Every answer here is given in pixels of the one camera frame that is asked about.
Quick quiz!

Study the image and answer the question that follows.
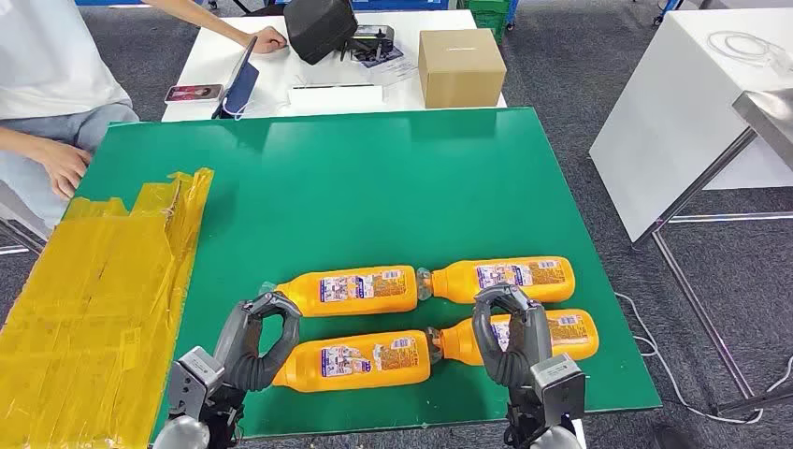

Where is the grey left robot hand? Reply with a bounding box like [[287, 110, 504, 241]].
[[213, 291, 304, 394]]

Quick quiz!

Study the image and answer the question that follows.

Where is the person's left hand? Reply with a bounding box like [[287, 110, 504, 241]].
[[251, 25, 289, 55]]

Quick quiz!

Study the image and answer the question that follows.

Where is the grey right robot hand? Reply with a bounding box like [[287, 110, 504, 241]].
[[471, 282, 554, 390]]

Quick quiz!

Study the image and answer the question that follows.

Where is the person's right hand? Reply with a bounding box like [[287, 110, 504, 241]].
[[34, 139, 94, 201]]

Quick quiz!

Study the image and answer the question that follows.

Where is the orange detergent bottle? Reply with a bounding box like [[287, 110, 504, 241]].
[[427, 308, 601, 368], [260, 266, 421, 318], [272, 329, 434, 395], [416, 255, 577, 306]]

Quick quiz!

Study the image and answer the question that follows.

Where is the black bag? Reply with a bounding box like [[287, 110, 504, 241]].
[[282, 0, 359, 66]]

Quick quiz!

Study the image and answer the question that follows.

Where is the tablet in blue case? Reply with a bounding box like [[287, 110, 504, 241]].
[[211, 36, 261, 120]]

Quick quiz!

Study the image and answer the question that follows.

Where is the flat white box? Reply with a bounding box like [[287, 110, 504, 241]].
[[286, 83, 385, 116]]

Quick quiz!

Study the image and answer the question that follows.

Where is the smartphone with pink screen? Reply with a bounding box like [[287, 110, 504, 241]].
[[164, 83, 224, 105]]

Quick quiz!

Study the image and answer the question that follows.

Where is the black controller device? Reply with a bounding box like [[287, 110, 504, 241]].
[[339, 24, 397, 64]]

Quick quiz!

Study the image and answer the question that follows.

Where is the person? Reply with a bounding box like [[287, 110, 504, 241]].
[[0, 0, 140, 239]]

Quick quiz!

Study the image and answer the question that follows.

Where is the clear sleeve with papers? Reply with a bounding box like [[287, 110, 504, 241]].
[[353, 46, 419, 85]]

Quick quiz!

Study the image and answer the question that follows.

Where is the blue metal rack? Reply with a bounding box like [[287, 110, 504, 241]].
[[350, 0, 520, 31]]

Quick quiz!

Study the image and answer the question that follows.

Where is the yellow taped cardboard sheet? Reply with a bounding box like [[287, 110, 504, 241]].
[[0, 167, 216, 449]]

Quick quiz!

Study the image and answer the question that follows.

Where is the brown cardboard box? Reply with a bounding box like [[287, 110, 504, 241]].
[[417, 27, 508, 110]]

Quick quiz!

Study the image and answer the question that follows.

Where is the green plastic crate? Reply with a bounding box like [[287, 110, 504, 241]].
[[468, 0, 512, 45]]

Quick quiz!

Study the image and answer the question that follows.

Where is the white table with metal legs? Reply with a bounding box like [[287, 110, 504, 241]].
[[588, 7, 793, 419]]

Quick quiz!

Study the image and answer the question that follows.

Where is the stainless steel plate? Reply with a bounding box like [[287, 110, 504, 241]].
[[732, 88, 793, 171]]

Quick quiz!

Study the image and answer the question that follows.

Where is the blue metal leg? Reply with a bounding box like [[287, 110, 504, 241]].
[[651, 0, 685, 27]]

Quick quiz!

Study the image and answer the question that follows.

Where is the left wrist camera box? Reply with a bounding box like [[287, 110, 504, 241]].
[[166, 346, 226, 420]]

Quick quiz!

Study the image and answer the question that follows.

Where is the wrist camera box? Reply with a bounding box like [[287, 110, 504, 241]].
[[166, 346, 226, 420], [529, 353, 587, 430]]

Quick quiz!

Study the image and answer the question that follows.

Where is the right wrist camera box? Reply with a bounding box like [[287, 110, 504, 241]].
[[529, 353, 587, 430]]

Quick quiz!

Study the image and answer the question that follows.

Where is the long white floor cable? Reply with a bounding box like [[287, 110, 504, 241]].
[[613, 291, 793, 427]]

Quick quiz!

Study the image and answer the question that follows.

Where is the coiled white cable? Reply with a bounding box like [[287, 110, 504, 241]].
[[706, 31, 793, 72]]

